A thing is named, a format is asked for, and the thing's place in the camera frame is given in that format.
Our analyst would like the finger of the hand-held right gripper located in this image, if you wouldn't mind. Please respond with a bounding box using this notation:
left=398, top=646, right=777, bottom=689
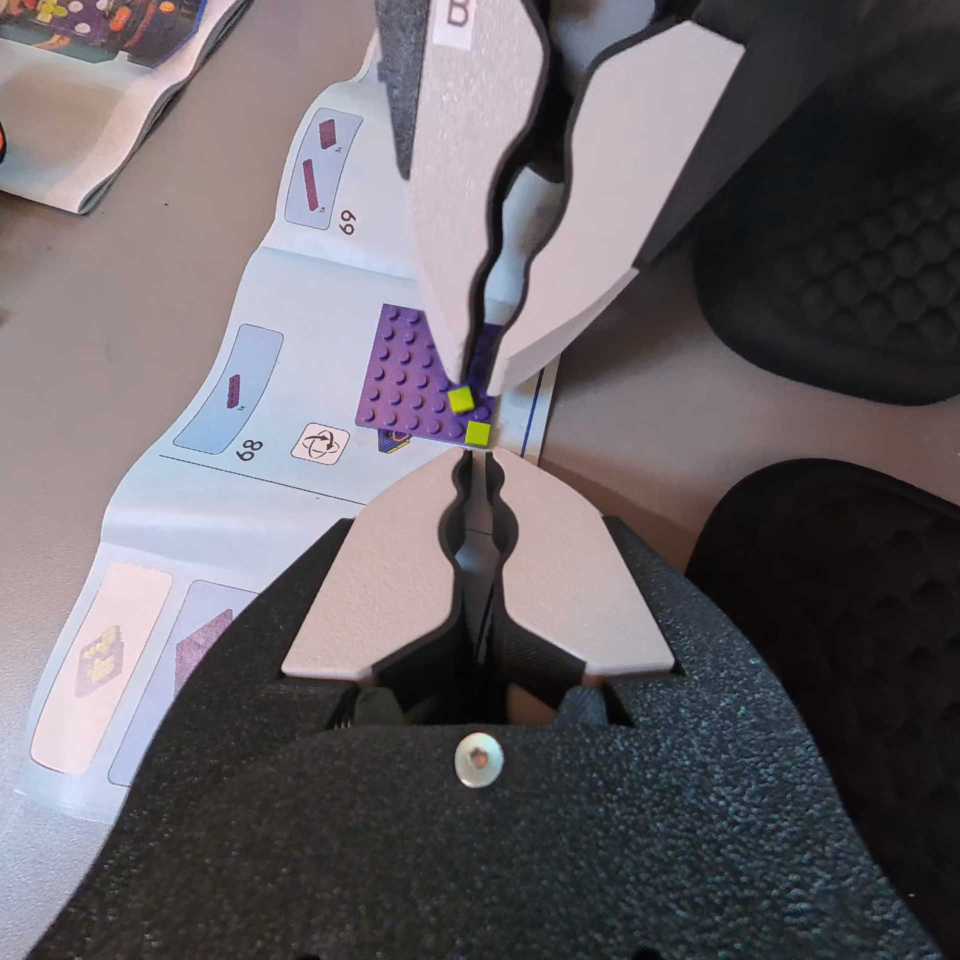
left=489, top=20, right=749, bottom=396
left=403, top=0, right=554, bottom=385

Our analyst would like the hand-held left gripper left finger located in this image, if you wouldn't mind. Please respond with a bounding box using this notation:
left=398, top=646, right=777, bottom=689
left=279, top=447, right=475, bottom=685

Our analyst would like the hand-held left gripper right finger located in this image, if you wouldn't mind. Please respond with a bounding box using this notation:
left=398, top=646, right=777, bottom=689
left=486, top=446, right=678, bottom=689

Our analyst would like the purple studded building plate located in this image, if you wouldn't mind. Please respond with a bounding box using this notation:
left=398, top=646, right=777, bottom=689
left=354, top=303, right=501, bottom=445

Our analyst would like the open building instruction booklet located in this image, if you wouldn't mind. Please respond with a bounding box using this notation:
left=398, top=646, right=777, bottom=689
left=15, top=52, right=564, bottom=826

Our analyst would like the closed building instruction booklet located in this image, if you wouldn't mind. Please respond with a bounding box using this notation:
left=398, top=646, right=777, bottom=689
left=0, top=0, right=254, bottom=216

